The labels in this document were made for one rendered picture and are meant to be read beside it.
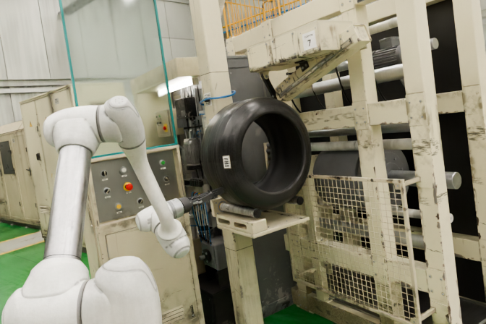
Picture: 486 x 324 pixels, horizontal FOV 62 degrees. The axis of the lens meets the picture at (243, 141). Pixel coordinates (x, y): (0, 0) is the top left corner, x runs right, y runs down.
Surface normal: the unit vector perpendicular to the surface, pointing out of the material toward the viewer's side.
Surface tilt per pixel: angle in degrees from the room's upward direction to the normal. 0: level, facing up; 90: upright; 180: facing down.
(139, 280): 70
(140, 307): 87
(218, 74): 90
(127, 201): 90
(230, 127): 65
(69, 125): 59
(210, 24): 90
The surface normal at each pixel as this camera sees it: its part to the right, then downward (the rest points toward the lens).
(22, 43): 0.74, -0.07
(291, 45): -0.83, 0.14
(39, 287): -0.14, -0.59
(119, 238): 0.55, -0.04
